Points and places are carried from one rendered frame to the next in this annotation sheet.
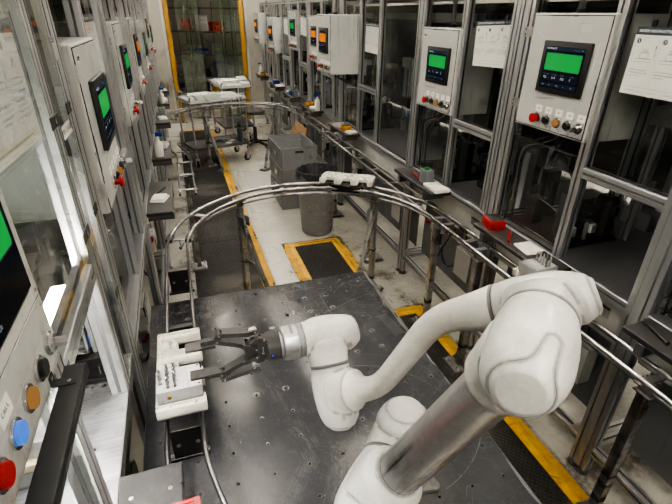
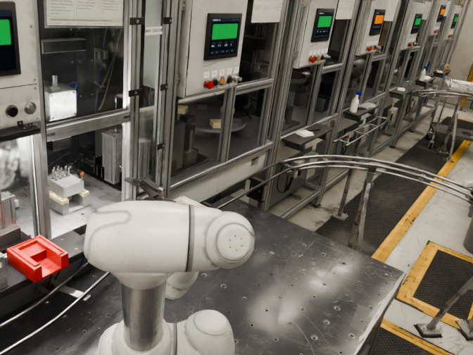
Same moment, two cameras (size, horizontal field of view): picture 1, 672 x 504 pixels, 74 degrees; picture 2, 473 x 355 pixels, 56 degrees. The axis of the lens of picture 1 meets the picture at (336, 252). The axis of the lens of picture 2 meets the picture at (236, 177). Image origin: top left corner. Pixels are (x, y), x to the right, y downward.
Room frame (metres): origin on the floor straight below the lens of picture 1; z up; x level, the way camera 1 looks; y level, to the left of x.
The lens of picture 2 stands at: (0.24, -0.98, 1.88)
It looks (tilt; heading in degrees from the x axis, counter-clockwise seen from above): 25 degrees down; 51
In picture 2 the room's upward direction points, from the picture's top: 8 degrees clockwise
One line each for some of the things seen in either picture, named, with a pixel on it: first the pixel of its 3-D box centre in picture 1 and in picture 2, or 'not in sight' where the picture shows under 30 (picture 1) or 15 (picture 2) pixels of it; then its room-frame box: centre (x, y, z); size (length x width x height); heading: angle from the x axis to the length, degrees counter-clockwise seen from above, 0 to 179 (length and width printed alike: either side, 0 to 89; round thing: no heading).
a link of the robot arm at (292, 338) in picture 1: (290, 341); not in sight; (0.91, 0.12, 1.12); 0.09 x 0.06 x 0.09; 19
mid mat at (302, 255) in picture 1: (326, 265); (450, 282); (3.26, 0.08, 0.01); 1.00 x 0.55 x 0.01; 19
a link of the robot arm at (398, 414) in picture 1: (401, 436); (205, 346); (0.85, -0.19, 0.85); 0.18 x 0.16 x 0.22; 151
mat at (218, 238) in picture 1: (209, 181); (426, 163); (5.35, 1.59, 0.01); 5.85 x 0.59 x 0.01; 19
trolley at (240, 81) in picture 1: (233, 107); not in sight; (7.65, 1.73, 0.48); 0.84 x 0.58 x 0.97; 27
